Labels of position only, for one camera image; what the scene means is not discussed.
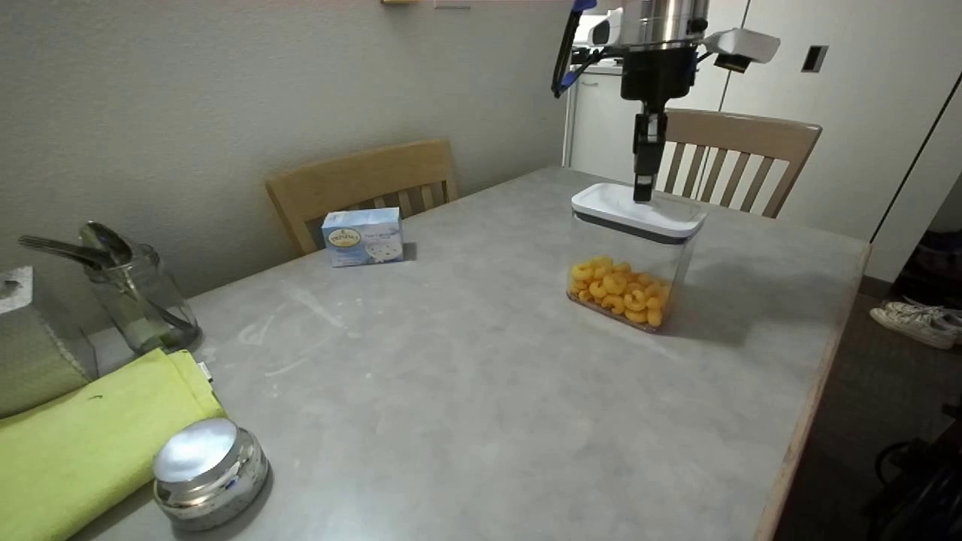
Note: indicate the green tissue box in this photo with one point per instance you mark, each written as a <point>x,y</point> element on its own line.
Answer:
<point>34,353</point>

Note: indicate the metal spoon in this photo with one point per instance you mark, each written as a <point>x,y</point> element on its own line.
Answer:
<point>105,240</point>

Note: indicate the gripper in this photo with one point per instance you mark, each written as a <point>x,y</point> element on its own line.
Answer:
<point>657,71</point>

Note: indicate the wooden chair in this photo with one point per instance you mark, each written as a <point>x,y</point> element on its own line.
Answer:
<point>740,139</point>
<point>361,180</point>

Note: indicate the clear plastic container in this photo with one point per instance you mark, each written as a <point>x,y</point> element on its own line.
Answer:
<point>661,259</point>

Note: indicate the yellow-green cloth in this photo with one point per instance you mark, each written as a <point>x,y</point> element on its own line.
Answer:
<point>75,443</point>

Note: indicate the black equipment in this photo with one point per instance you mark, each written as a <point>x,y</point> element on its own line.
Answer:
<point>921,488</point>

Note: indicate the light blue tea box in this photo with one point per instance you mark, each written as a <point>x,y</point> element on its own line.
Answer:
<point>364,237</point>

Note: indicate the heap of orange snacks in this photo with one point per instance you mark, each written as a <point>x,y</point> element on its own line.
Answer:
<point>620,289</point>

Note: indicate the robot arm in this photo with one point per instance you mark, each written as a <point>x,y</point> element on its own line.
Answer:
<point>665,19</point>

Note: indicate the round silver tin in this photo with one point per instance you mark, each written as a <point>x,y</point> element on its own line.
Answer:
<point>207,469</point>

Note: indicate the pair of white shoes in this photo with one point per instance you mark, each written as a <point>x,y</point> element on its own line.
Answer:
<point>913,321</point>

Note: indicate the glass jar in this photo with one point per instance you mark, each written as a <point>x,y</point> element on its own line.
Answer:
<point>143,304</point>

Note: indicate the white container lid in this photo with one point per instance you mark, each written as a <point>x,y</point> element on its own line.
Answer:
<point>627,207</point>

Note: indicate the metal utensil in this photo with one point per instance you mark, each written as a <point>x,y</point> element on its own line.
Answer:
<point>64,250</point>

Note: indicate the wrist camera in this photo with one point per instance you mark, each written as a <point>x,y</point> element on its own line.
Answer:
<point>745,43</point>

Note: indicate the white cabinet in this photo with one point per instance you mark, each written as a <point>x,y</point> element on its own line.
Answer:
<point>597,124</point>

